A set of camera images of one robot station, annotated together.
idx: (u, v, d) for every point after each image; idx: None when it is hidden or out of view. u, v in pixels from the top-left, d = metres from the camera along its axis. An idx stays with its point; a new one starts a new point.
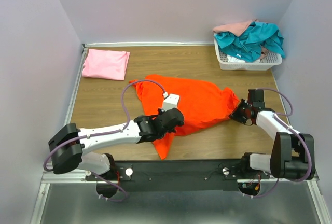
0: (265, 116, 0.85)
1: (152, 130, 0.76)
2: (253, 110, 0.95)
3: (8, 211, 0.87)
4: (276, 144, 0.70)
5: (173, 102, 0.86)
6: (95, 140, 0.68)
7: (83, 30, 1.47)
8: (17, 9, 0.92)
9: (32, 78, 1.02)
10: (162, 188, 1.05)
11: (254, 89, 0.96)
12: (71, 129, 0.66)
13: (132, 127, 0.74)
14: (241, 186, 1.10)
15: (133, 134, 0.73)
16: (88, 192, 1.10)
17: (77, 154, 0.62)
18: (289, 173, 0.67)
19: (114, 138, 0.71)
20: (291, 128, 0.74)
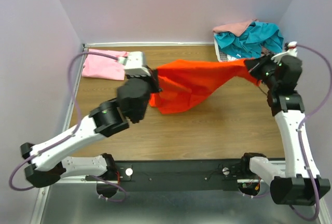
0: (287, 128, 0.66)
1: (112, 121, 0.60)
2: (277, 98, 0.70)
3: (8, 211, 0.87)
4: (284, 182, 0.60)
5: (137, 66, 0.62)
6: (47, 155, 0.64)
7: (83, 30, 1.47)
8: (16, 9, 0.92)
9: (32, 78, 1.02)
10: (162, 188, 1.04)
11: (289, 69, 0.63)
12: (24, 150, 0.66)
13: (85, 124, 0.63)
14: (241, 186, 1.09)
15: (87, 135, 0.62)
16: (87, 192, 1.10)
17: (31, 175, 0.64)
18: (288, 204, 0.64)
19: (68, 144, 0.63)
20: (308, 171, 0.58)
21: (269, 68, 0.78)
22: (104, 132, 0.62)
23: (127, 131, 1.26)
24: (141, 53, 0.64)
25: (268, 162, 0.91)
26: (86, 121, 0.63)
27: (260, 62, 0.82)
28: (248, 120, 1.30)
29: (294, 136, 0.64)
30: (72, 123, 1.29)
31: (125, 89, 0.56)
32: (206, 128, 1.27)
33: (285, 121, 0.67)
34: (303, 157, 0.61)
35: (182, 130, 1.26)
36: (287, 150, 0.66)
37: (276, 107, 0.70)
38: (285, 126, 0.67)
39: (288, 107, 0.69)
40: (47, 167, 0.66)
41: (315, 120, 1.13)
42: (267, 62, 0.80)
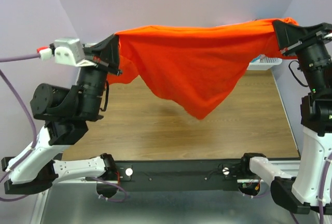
0: (316, 156, 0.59)
1: (63, 130, 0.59)
2: (316, 109, 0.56)
3: (7, 212, 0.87)
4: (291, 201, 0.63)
5: (70, 62, 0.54)
6: (18, 170, 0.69)
7: (82, 30, 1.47)
8: (16, 9, 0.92)
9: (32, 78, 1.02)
10: (162, 188, 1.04)
11: None
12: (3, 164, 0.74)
13: (42, 137, 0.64)
14: (241, 186, 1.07)
15: (42, 149, 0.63)
16: (88, 192, 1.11)
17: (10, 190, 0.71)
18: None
19: (30, 159, 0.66)
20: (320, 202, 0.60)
21: (316, 54, 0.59)
22: (60, 142, 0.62)
23: (127, 131, 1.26)
24: (76, 44, 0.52)
25: (268, 163, 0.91)
26: (42, 133, 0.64)
27: (303, 42, 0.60)
28: (248, 120, 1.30)
29: (319, 165, 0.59)
30: None
31: (38, 99, 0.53)
32: (206, 128, 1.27)
33: (315, 145, 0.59)
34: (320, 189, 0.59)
35: (182, 131, 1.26)
36: (303, 169, 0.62)
37: (314, 118, 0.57)
38: (314, 152, 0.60)
39: (326, 124, 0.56)
40: (24, 180, 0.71)
41: None
42: (316, 42, 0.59)
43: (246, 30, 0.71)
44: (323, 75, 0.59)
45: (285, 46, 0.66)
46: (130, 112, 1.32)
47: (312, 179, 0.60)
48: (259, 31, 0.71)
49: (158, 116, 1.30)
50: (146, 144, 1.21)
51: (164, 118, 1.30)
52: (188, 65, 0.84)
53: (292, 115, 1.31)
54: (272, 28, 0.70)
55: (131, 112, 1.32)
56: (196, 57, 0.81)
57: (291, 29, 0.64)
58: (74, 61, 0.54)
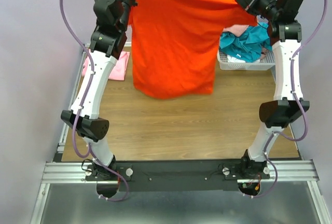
0: (280, 55, 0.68)
1: (112, 40, 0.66)
2: (277, 27, 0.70)
3: (8, 212, 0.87)
4: (271, 104, 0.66)
5: None
6: (88, 101, 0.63)
7: (83, 31, 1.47)
8: (17, 9, 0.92)
9: (33, 76, 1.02)
10: (162, 188, 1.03)
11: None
12: (66, 115, 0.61)
13: (97, 58, 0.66)
14: (240, 186, 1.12)
15: (105, 62, 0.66)
16: (87, 192, 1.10)
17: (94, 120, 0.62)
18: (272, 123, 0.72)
19: (96, 83, 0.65)
20: (294, 95, 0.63)
21: (267, 1, 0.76)
22: (113, 54, 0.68)
23: (127, 131, 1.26)
24: None
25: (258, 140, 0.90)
26: (95, 55, 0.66)
27: None
28: (248, 120, 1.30)
29: (286, 64, 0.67)
30: None
31: (100, 1, 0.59)
32: (206, 128, 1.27)
33: (280, 50, 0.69)
34: (290, 81, 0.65)
35: (182, 131, 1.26)
36: (277, 76, 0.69)
37: (276, 36, 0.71)
38: (280, 56, 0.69)
39: (286, 36, 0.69)
40: (96, 114, 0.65)
41: (315, 120, 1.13)
42: None
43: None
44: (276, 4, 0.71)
45: (247, 5, 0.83)
46: (130, 112, 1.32)
47: (283, 75, 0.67)
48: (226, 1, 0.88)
49: (159, 116, 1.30)
50: (146, 144, 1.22)
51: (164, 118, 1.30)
52: (175, 32, 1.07)
53: None
54: (236, 1, 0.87)
55: (131, 112, 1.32)
56: (175, 20, 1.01)
57: None
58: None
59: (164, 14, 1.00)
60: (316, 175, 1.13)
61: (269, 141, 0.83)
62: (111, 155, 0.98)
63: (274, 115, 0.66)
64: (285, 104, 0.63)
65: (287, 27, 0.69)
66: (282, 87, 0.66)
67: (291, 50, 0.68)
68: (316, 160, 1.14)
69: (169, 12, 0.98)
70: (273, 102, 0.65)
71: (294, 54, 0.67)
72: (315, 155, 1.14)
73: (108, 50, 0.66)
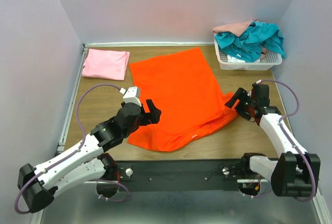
0: (271, 123, 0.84)
1: (110, 137, 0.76)
2: (258, 111, 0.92)
3: (8, 212, 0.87)
4: (279, 164, 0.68)
5: (132, 95, 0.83)
6: (54, 171, 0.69)
7: (83, 30, 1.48)
8: (17, 11, 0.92)
9: (32, 77, 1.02)
10: (163, 187, 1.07)
11: (260, 85, 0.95)
12: (27, 170, 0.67)
13: (89, 141, 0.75)
14: (241, 186, 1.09)
15: (92, 149, 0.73)
16: (88, 192, 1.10)
17: (39, 193, 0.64)
18: (290, 192, 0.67)
19: (73, 160, 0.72)
20: (297, 148, 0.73)
21: (246, 99, 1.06)
22: (104, 147, 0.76)
23: None
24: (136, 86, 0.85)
25: (267, 160, 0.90)
26: (89, 139, 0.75)
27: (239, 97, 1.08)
28: (248, 120, 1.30)
29: (276, 128, 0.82)
30: (72, 123, 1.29)
31: (126, 109, 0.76)
32: (206, 129, 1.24)
33: (267, 121, 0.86)
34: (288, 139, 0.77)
35: (181, 134, 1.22)
36: (276, 143, 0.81)
37: (258, 116, 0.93)
38: (270, 125, 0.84)
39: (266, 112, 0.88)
40: (50, 185, 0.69)
41: (315, 121, 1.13)
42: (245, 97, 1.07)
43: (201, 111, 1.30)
44: (258, 95, 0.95)
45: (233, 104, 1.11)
46: None
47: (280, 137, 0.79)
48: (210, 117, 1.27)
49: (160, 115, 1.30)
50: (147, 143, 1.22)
51: (164, 117, 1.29)
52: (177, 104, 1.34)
53: (292, 115, 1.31)
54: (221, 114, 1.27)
55: None
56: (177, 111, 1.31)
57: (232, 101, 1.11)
58: (135, 95, 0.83)
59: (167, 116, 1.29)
60: None
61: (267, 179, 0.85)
62: (102, 164, 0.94)
63: (287, 170, 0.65)
64: (292, 159, 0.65)
65: (265, 109, 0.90)
66: (285, 146, 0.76)
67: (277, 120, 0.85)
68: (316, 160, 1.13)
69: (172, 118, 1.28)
70: (281, 158, 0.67)
71: (280, 119, 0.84)
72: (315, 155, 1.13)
73: (102, 141, 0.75)
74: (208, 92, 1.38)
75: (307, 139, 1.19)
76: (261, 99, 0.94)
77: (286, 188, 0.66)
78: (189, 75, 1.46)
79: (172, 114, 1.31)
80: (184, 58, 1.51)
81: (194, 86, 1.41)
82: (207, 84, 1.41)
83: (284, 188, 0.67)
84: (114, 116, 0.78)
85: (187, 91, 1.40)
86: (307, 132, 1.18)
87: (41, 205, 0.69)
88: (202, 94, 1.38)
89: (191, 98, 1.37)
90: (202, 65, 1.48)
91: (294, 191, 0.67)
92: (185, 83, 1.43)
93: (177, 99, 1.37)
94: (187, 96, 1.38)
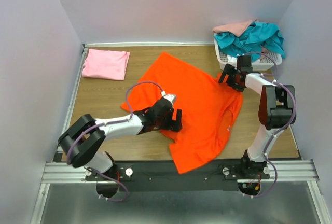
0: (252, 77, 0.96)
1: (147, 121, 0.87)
2: (243, 75, 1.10)
3: (8, 212, 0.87)
4: (262, 96, 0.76)
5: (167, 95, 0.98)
6: (111, 127, 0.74)
7: (82, 30, 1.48)
8: (16, 11, 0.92)
9: (32, 78, 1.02)
10: (162, 188, 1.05)
11: (243, 56, 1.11)
12: (87, 119, 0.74)
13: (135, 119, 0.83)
14: (241, 186, 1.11)
15: (138, 123, 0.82)
16: (88, 192, 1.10)
17: (100, 138, 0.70)
18: (274, 121, 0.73)
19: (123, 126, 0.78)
20: (275, 82, 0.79)
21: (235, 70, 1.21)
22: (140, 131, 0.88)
23: None
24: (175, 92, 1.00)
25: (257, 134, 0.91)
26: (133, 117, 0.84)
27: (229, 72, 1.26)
28: (249, 120, 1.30)
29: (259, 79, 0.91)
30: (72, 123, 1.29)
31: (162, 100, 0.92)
32: (228, 115, 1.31)
33: (252, 76, 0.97)
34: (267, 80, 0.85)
35: (216, 132, 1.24)
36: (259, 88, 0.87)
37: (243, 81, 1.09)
38: (254, 78, 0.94)
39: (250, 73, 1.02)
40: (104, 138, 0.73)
41: (315, 121, 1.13)
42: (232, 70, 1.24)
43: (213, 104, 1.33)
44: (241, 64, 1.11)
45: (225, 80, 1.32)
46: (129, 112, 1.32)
47: (260, 80, 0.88)
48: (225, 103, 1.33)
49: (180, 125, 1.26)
50: (147, 144, 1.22)
51: (188, 125, 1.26)
52: (193, 112, 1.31)
53: None
54: (234, 99, 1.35)
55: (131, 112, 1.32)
56: (199, 116, 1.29)
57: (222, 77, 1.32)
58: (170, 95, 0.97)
59: (192, 124, 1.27)
60: (316, 175, 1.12)
61: (270, 143, 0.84)
62: (109, 161, 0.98)
63: (268, 96, 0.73)
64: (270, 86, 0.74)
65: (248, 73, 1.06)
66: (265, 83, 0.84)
67: (259, 75, 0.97)
68: (316, 160, 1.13)
69: (198, 124, 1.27)
70: (263, 89, 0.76)
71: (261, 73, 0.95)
72: (315, 155, 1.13)
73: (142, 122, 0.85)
74: (206, 85, 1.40)
75: (307, 139, 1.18)
76: (245, 66, 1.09)
77: (271, 116, 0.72)
78: (178, 75, 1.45)
79: (194, 121, 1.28)
80: (164, 68, 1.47)
81: (188, 86, 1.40)
82: (199, 83, 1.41)
83: (268, 117, 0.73)
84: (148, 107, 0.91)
85: (184, 95, 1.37)
86: (307, 132, 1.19)
87: (86, 157, 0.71)
88: (199, 90, 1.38)
89: (196, 100, 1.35)
90: (182, 72, 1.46)
91: (276, 119, 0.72)
92: (178, 87, 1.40)
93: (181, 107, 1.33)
94: (193, 99, 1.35)
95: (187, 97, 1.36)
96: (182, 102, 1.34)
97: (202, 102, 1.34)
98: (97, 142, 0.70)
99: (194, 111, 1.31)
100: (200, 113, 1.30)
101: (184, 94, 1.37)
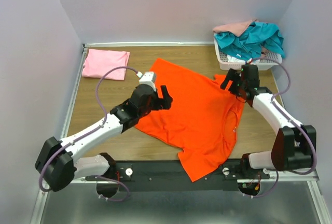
0: (263, 101, 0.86)
1: (127, 116, 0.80)
2: (250, 92, 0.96)
3: (8, 212, 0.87)
4: (279, 139, 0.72)
5: (147, 79, 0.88)
6: (81, 143, 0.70)
7: (82, 30, 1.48)
8: (17, 11, 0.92)
9: (32, 78, 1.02)
10: (162, 188, 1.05)
11: (249, 67, 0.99)
12: (53, 142, 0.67)
13: (110, 118, 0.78)
14: (241, 186, 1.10)
15: (114, 125, 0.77)
16: (88, 192, 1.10)
17: (68, 163, 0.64)
18: (291, 166, 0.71)
19: (97, 135, 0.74)
20: (292, 121, 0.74)
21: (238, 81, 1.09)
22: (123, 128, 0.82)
23: (127, 131, 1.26)
24: (153, 73, 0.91)
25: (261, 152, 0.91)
26: (109, 116, 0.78)
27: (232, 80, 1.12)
28: (249, 120, 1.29)
29: (271, 107, 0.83)
30: (72, 123, 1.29)
31: (140, 89, 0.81)
32: (232, 116, 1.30)
33: (261, 100, 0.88)
34: (281, 113, 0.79)
35: (222, 136, 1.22)
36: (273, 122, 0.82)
37: (250, 98, 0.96)
38: (263, 104, 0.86)
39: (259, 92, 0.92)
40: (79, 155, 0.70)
41: (315, 121, 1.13)
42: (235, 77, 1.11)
43: (216, 108, 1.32)
44: (248, 75, 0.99)
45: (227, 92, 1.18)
46: None
47: (273, 112, 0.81)
48: (227, 105, 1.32)
49: (185, 131, 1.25)
50: (147, 144, 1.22)
51: (194, 131, 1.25)
52: (197, 117, 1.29)
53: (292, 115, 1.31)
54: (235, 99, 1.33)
55: None
56: (204, 121, 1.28)
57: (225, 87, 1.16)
58: (150, 80, 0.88)
59: (197, 129, 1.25)
60: (316, 175, 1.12)
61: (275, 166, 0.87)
62: (107, 162, 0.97)
63: (287, 144, 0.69)
64: (290, 134, 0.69)
65: (256, 89, 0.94)
66: (280, 120, 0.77)
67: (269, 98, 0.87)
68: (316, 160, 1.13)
69: (204, 128, 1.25)
70: (279, 134, 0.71)
71: (273, 97, 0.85)
72: None
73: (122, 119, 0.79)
74: (206, 89, 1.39)
75: None
76: (251, 81, 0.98)
77: (287, 163, 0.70)
78: (176, 82, 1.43)
79: (199, 126, 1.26)
80: (161, 78, 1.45)
81: (186, 94, 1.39)
82: (199, 88, 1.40)
83: (285, 163, 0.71)
84: (127, 99, 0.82)
85: (183, 103, 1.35)
86: None
87: (63, 181, 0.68)
88: (197, 97, 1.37)
89: (198, 107, 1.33)
90: (179, 80, 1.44)
91: (295, 165, 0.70)
92: (179, 94, 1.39)
93: (183, 115, 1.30)
94: (196, 105, 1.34)
95: (190, 103, 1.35)
96: (185, 109, 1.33)
97: (203, 108, 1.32)
98: (67, 166, 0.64)
99: (198, 116, 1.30)
100: (205, 118, 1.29)
101: (185, 101, 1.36)
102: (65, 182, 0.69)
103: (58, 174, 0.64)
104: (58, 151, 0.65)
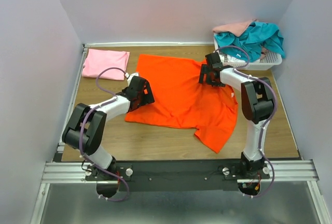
0: (227, 74, 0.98)
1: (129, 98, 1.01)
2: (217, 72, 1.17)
3: (8, 211, 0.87)
4: (243, 94, 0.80)
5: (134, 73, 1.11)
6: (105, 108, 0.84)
7: (82, 30, 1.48)
8: (16, 11, 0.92)
9: (32, 78, 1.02)
10: (161, 188, 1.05)
11: (210, 54, 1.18)
12: (82, 107, 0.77)
13: (121, 98, 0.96)
14: (241, 186, 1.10)
15: (125, 101, 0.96)
16: (87, 192, 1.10)
17: (104, 117, 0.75)
18: (259, 114, 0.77)
19: (114, 104, 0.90)
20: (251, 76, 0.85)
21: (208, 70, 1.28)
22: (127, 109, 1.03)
23: (127, 130, 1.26)
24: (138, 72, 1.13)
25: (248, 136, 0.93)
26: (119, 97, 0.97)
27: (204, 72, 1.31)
28: None
29: (233, 75, 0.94)
30: None
31: (135, 79, 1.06)
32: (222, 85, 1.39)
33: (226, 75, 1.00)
34: (243, 75, 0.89)
35: (224, 104, 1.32)
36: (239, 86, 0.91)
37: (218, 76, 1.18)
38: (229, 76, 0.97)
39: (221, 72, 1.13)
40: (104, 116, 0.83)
41: (315, 121, 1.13)
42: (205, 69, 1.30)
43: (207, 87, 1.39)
44: (211, 61, 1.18)
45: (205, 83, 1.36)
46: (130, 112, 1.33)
47: (236, 77, 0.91)
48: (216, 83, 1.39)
49: (192, 112, 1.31)
50: (147, 143, 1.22)
51: (198, 110, 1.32)
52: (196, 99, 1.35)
53: (292, 115, 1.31)
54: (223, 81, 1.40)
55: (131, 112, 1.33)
56: (204, 99, 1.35)
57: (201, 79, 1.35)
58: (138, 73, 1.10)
59: (201, 107, 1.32)
60: (316, 175, 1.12)
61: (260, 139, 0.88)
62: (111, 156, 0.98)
63: (250, 93, 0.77)
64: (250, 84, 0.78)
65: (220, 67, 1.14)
66: (242, 79, 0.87)
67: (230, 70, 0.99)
68: (316, 160, 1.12)
69: (206, 105, 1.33)
70: (243, 87, 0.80)
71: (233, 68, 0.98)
72: (315, 155, 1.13)
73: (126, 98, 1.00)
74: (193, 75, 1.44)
75: (307, 139, 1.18)
76: (215, 62, 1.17)
77: (255, 111, 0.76)
78: (164, 73, 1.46)
79: (202, 104, 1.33)
80: (156, 71, 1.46)
81: (182, 79, 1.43)
82: (186, 75, 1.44)
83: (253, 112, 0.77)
84: (126, 88, 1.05)
85: (177, 92, 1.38)
86: (307, 132, 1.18)
87: (96, 143, 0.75)
88: (189, 82, 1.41)
89: (191, 90, 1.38)
90: (167, 71, 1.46)
91: (262, 112, 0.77)
92: (169, 85, 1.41)
93: (184, 102, 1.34)
94: (190, 91, 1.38)
95: (183, 90, 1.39)
96: (182, 97, 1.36)
97: (198, 90, 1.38)
98: (101, 122, 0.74)
99: (197, 98, 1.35)
100: (203, 96, 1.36)
101: (178, 89, 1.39)
102: (96, 146, 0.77)
103: (95, 131, 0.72)
104: (89, 113, 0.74)
